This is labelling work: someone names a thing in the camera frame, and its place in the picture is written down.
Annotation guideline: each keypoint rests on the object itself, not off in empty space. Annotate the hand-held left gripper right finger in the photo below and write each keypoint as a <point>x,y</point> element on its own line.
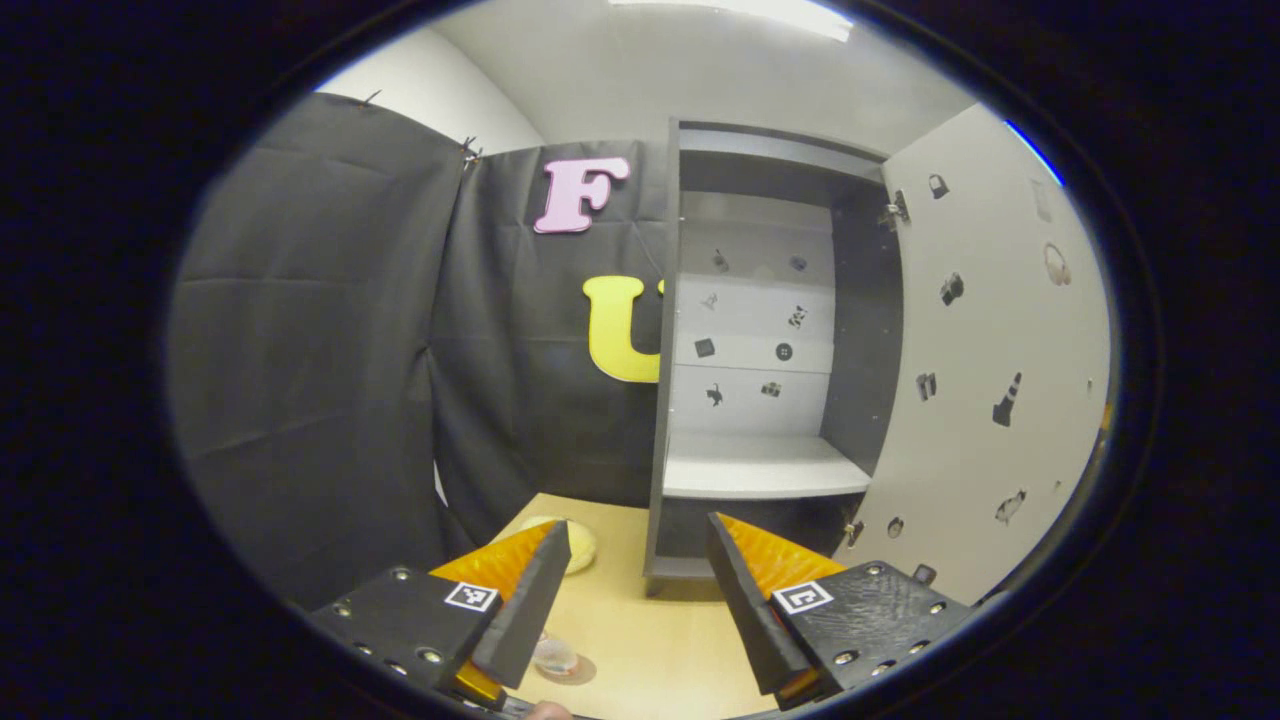
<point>745,620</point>

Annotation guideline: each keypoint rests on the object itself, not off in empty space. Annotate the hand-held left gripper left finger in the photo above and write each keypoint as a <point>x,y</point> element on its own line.
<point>530,610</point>

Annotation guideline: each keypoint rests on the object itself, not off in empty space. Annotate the small clear bottle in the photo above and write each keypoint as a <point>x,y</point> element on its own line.
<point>555,655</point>

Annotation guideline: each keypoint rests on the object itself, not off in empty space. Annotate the brown round coaster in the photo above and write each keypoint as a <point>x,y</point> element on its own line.
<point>585,670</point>

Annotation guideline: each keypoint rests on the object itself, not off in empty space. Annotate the dark grey cabinet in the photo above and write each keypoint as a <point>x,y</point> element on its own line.
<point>760,465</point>

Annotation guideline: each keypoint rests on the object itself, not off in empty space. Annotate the beige cabinet door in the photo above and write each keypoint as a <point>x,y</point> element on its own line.
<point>980,330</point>

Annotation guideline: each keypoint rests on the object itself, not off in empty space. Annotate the metal door hinge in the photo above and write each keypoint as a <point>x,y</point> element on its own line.
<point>895,210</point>
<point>853,532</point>

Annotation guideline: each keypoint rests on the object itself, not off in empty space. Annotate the yellow soft ball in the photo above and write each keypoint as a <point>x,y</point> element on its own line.
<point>582,545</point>

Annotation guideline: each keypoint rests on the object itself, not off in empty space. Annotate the black backdrop cloth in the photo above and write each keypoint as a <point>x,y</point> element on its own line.
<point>330,350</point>

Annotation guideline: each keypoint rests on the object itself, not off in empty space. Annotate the ceiling light panel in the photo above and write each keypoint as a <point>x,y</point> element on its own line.
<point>740,15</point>

